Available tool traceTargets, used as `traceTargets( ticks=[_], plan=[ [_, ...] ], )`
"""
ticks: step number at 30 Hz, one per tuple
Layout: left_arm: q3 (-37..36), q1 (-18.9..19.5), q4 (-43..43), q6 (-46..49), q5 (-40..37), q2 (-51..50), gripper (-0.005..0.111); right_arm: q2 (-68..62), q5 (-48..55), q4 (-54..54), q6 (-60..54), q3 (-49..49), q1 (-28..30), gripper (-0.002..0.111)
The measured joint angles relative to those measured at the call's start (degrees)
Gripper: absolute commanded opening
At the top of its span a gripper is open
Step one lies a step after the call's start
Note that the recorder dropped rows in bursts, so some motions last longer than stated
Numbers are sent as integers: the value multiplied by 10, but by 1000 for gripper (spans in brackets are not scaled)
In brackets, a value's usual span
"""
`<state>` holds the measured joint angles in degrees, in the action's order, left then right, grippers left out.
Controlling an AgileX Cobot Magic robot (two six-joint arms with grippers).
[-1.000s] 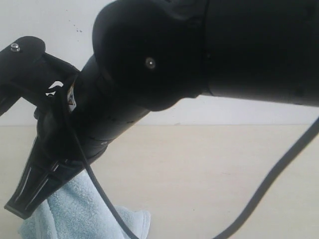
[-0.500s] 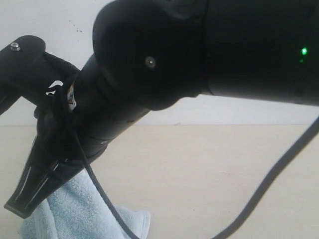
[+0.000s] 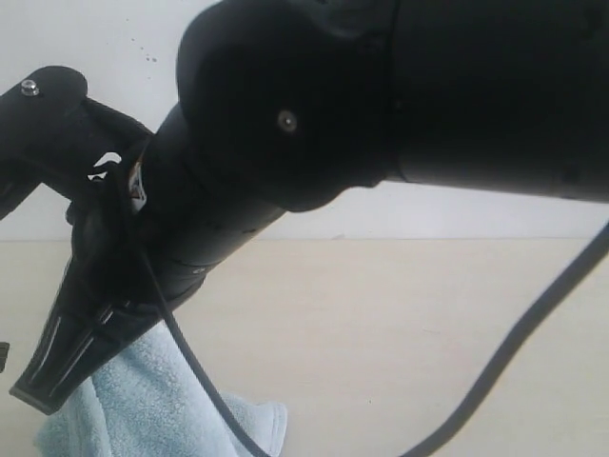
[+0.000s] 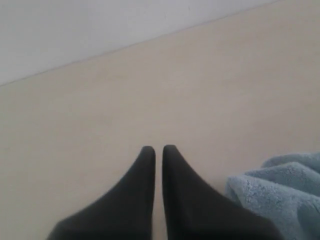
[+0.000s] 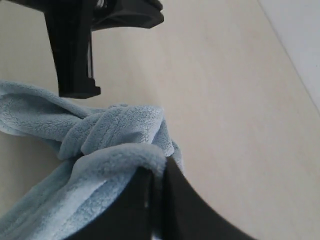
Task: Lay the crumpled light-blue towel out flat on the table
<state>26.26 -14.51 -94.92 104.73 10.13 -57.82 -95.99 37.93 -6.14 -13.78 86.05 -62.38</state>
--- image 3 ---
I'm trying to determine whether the light blue terry towel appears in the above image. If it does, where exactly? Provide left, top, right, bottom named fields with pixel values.
left=35, top=324, right=288, bottom=457

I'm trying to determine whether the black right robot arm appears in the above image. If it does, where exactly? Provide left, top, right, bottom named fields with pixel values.
left=1, top=1, right=608, bottom=415

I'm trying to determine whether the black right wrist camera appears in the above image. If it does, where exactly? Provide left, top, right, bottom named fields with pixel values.
left=1, top=66, right=151, bottom=217

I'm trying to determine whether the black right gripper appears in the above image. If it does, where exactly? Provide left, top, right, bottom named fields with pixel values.
left=64, top=102, right=283, bottom=314

